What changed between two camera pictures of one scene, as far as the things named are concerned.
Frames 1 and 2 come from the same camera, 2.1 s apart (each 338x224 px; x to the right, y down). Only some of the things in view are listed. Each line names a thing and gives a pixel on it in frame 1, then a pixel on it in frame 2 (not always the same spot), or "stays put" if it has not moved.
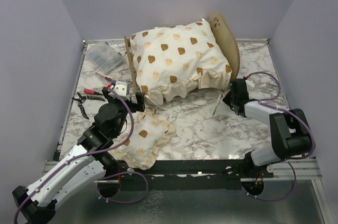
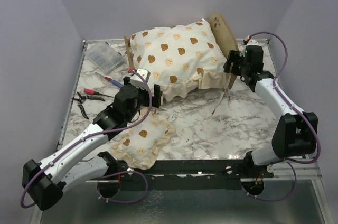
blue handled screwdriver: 106,77 stays put
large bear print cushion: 165,59 stays put
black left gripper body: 134,106 -> 143,97
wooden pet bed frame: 227,40 stays put
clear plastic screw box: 104,56 stays put
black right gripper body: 229,99 -> 238,64
